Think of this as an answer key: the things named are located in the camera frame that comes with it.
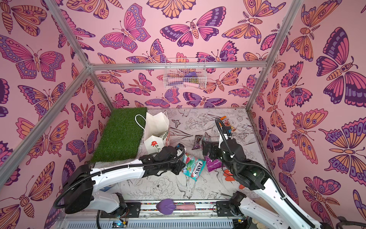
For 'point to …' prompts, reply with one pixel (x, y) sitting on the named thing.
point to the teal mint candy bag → (213, 138)
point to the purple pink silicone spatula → (167, 206)
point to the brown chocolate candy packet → (197, 144)
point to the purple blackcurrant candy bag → (212, 164)
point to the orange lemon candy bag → (227, 122)
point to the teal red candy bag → (193, 166)
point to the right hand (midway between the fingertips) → (211, 140)
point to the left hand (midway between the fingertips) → (186, 165)
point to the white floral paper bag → (157, 130)
